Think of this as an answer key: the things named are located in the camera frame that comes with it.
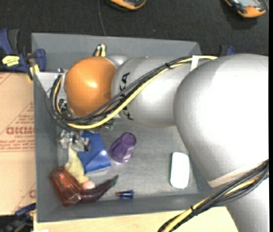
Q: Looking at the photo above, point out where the red-brown clear plastic cup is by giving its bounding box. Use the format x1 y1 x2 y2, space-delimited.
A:
49 166 83 207

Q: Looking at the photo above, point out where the brown cardboard board red print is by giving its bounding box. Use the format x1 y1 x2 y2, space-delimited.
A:
0 71 37 218

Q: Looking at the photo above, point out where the yellow toy animal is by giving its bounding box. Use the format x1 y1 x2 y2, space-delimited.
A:
63 147 96 190

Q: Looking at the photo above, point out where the small blue marker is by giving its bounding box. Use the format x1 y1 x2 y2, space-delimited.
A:
115 189 134 200

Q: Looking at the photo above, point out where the purple plastic cup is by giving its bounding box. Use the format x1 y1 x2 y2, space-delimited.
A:
108 132 137 164

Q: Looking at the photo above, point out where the dark red flat object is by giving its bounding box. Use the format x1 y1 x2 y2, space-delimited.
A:
78 174 119 204

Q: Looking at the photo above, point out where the grey metal bin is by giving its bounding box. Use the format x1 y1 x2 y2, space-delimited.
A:
31 32 227 222

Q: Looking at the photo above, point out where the white flat oval object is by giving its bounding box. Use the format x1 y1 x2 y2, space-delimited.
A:
169 151 191 189

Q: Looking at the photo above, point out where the blue box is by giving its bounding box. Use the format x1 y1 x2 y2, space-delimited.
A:
77 131 112 174

